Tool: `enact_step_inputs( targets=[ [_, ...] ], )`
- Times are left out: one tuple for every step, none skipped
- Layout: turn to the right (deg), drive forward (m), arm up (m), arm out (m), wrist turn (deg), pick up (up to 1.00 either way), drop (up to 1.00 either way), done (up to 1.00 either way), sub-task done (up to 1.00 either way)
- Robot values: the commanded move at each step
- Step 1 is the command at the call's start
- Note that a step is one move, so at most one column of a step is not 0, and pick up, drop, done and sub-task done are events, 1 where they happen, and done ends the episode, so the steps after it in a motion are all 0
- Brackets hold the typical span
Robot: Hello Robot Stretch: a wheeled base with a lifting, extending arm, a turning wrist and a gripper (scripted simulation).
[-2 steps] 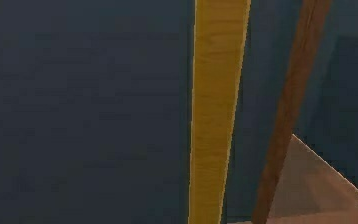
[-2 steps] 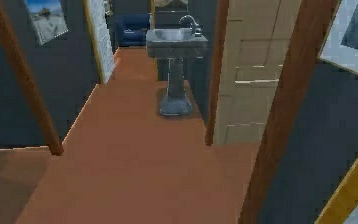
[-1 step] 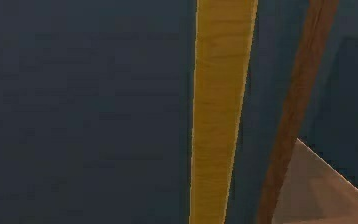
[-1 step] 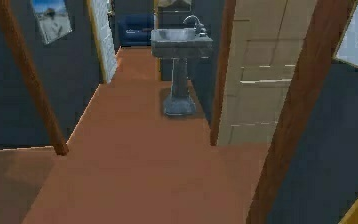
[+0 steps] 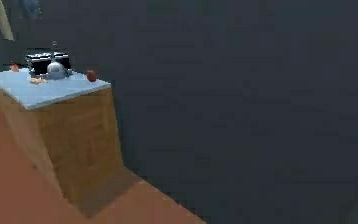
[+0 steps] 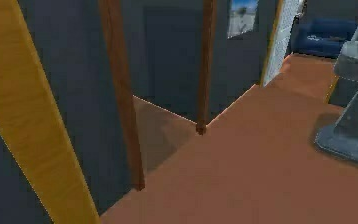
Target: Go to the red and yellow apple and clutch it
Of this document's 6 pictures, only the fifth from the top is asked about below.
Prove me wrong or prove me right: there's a red and yellow apple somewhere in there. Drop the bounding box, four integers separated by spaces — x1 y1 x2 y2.
86 69 98 83

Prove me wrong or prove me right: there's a wooden counter with blue top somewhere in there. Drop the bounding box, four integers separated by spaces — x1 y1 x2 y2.
0 67 125 207

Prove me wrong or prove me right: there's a silver kettle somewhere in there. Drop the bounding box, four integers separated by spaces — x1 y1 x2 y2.
46 40 67 81

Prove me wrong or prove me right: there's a tan bread slice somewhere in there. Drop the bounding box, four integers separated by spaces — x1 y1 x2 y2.
29 76 48 85

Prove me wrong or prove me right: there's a black toaster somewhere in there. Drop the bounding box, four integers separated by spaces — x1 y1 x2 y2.
25 51 73 77

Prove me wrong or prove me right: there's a beige slanted board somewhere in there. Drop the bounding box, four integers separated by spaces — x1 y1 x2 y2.
0 0 16 42

